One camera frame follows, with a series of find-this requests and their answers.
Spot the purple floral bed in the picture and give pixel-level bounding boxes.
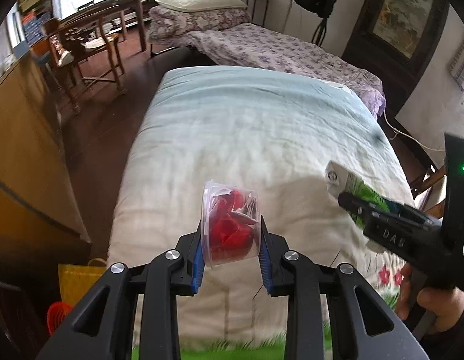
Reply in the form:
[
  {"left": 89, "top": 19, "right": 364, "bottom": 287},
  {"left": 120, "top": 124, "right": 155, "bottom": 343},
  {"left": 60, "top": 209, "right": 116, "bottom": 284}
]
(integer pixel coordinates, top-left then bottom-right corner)
[{"left": 147, "top": 22, "right": 387, "bottom": 119}]

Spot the white power cable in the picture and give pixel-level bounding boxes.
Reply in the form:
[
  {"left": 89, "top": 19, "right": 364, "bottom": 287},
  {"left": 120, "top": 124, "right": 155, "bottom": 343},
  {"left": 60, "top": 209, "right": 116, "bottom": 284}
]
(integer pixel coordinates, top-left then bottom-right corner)
[{"left": 381, "top": 111, "right": 447, "bottom": 153}]

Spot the clear cup with red wrapper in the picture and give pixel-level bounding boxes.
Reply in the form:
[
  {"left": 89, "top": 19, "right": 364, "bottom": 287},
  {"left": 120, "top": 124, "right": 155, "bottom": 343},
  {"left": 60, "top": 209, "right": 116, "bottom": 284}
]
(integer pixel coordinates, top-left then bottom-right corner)
[{"left": 200, "top": 180, "right": 261, "bottom": 268}]

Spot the wooden desk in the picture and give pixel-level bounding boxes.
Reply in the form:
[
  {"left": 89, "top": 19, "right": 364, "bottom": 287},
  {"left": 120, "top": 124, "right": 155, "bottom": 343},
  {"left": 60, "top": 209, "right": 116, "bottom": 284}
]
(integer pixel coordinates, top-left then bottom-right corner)
[{"left": 59, "top": 0, "right": 147, "bottom": 51}]

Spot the orange green snack wrapper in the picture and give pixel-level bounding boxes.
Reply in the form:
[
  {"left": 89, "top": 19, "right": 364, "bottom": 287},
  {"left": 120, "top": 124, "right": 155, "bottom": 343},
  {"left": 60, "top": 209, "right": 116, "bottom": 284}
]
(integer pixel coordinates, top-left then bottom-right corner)
[{"left": 325, "top": 159, "right": 430, "bottom": 255}]

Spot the framed landscape painting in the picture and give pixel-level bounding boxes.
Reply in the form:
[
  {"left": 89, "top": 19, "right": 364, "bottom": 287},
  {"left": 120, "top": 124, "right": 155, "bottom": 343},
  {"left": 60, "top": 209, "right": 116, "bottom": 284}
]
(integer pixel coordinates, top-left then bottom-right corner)
[{"left": 343, "top": 0, "right": 449, "bottom": 116}]

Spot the wooden chair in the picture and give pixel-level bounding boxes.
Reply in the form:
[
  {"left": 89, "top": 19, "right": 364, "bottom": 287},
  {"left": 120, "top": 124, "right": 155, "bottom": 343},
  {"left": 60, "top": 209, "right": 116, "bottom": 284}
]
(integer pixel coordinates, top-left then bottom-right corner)
[
  {"left": 43, "top": 18, "right": 125, "bottom": 115},
  {"left": 410, "top": 166, "right": 447, "bottom": 219}
]

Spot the wooden cabinet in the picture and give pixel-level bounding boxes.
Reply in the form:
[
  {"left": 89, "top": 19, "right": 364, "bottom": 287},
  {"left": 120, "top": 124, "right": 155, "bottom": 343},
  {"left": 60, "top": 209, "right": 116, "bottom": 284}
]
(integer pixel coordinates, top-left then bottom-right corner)
[{"left": 0, "top": 53, "right": 91, "bottom": 265}]

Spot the yellow woven bag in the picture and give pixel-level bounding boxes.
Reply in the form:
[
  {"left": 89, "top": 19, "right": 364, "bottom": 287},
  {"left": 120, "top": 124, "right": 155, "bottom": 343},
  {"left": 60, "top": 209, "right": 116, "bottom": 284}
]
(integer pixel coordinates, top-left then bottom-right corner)
[{"left": 58, "top": 258, "right": 107, "bottom": 306}]

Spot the white pillow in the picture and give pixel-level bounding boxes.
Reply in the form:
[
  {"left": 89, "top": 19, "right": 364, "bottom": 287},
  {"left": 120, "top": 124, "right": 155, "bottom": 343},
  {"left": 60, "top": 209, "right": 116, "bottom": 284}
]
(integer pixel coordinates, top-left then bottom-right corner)
[{"left": 156, "top": 0, "right": 248, "bottom": 13}]

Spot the wooden chair at right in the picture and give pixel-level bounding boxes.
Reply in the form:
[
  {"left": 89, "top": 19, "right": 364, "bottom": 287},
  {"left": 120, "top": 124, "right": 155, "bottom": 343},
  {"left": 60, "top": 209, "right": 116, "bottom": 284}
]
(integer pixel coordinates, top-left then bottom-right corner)
[{"left": 410, "top": 166, "right": 447, "bottom": 219}]

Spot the cluttered bookshelf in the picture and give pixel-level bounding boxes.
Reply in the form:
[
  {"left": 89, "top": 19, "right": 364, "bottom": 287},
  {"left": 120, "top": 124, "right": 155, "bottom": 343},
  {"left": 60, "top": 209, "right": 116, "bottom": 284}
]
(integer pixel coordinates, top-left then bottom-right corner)
[{"left": 18, "top": 0, "right": 53, "bottom": 46}]

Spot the folded floral quilt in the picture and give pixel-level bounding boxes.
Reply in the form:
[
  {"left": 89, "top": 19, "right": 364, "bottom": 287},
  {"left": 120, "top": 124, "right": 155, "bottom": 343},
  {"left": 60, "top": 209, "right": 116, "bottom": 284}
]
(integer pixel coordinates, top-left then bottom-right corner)
[{"left": 146, "top": 6, "right": 251, "bottom": 43}]

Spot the red plastic basket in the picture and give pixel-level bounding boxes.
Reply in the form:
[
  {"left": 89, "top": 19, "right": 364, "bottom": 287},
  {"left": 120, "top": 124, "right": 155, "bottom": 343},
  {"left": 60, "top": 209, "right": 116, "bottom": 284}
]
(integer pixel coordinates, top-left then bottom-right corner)
[{"left": 47, "top": 301, "right": 72, "bottom": 336}]

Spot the person's right hand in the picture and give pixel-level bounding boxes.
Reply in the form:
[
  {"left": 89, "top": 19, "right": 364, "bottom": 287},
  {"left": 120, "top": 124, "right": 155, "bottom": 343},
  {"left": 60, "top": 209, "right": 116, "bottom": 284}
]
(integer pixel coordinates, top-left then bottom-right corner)
[{"left": 395, "top": 262, "right": 464, "bottom": 334}]

